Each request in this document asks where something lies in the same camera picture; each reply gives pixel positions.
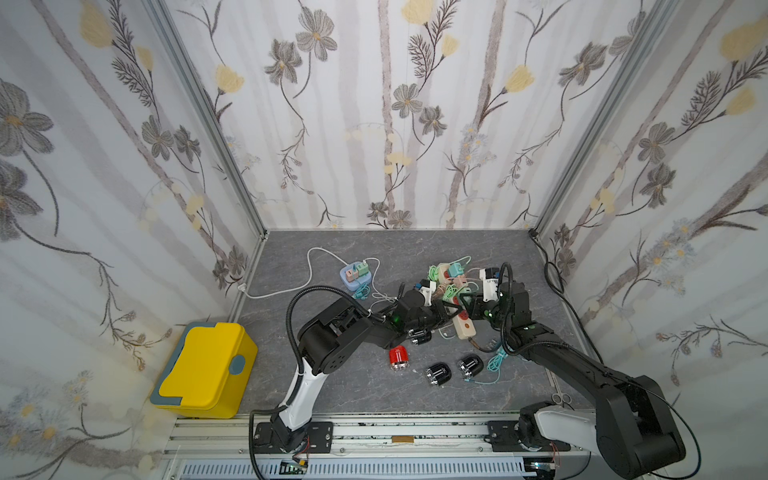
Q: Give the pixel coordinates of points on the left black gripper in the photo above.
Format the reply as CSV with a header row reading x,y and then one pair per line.
x,y
440,310

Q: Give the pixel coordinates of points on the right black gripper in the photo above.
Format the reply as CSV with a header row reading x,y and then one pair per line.
x,y
485,303

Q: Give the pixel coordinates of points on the black shaver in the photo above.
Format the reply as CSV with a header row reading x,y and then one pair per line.
x,y
438,374
419,336
470,366

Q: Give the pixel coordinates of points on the red shaver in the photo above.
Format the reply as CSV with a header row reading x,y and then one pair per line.
x,y
398,358

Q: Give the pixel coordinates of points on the light green charger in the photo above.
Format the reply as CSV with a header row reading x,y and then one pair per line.
x,y
451,292

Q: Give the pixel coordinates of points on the beige power strip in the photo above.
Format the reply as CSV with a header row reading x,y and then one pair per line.
x,y
453,273

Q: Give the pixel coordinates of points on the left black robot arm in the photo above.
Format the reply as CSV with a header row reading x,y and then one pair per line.
x,y
330,338

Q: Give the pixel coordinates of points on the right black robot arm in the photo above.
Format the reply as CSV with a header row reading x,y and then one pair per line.
x,y
630,424

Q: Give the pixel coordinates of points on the teal charger far end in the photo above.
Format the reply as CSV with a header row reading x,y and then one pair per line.
x,y
434,273

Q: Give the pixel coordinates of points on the blue round power cube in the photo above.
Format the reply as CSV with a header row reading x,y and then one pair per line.
x,y
356,275

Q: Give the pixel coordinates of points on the yellow lidded box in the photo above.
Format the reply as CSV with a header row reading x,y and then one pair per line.
x,y
207,373

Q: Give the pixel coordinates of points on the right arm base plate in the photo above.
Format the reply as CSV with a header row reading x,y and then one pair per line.
x,y
504,437

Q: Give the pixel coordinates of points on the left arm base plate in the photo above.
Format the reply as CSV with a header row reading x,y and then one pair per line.
x,y
269,438

